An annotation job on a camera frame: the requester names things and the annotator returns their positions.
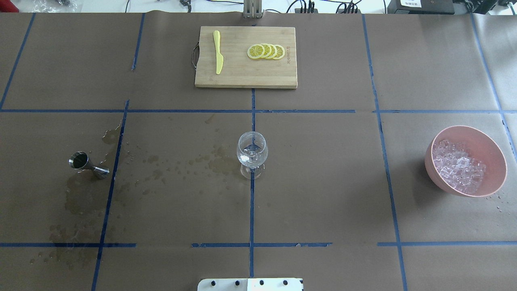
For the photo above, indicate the steel cocktail jigger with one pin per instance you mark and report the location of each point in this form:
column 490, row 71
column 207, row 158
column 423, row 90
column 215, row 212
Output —
column 80, row 161

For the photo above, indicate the clear wine glass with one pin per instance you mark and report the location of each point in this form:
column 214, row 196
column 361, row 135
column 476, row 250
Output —
column 252, row 152

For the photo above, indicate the pile of ice cubes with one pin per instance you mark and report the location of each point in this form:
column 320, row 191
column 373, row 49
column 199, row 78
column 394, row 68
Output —
column 456, row 165

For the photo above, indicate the bamboo cutting board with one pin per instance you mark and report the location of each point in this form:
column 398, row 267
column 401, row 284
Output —
column 239, row 71

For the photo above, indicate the lemon slice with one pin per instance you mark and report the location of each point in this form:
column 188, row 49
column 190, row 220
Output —
column 274, row 48
column 256, row 51
column 280, row 52
column 266, row 51

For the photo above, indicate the yellow plastic knife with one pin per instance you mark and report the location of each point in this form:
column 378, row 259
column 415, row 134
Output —
column 218, row 55

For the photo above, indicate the pink bowl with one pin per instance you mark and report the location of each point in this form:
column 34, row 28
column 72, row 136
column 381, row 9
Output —
column 480, row 147

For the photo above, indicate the aluminium frame post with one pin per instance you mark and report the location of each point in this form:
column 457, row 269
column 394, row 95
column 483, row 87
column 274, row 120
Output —
column 252, row 9

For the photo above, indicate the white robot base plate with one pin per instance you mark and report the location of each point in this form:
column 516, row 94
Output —
column 251, row 284

